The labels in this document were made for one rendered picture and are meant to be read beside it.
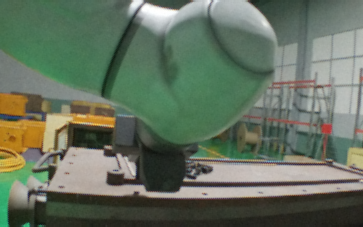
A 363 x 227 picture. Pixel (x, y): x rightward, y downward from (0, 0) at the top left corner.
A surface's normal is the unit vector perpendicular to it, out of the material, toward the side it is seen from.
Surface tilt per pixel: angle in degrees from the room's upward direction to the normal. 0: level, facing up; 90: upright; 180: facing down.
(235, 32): 71
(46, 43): 116
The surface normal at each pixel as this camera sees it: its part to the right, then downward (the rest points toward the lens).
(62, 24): 0.13, 0.25
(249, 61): 0.35, 0.02
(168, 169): 0.33, -0.38
